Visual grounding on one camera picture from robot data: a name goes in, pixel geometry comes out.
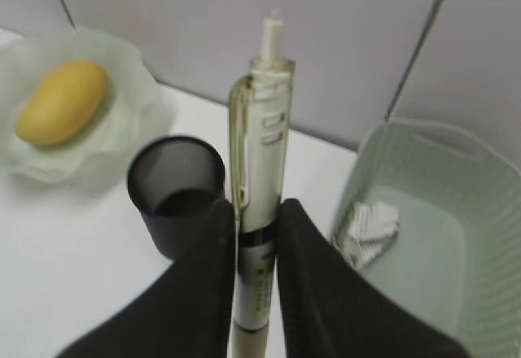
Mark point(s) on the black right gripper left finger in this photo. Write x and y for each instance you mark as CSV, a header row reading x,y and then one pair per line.
x,y
186,312

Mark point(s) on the waste paper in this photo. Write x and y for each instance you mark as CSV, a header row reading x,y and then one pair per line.
x,y
366,232

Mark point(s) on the pale green wavy glass plate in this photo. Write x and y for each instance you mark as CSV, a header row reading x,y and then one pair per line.
x,y
134,111

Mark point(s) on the beige grip ballpoint pen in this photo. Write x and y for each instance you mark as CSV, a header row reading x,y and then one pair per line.
x,y
259,116

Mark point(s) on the yellow mango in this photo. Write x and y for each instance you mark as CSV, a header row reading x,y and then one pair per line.
x,y
63,104

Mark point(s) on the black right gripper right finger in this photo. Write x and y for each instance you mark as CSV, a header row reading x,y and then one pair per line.
x,y
329,310

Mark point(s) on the black mesh pen holder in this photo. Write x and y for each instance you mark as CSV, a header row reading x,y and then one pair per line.
x,y
173,182

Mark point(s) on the pale green woven basket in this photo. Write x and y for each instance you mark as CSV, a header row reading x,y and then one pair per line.
x,y
455,264

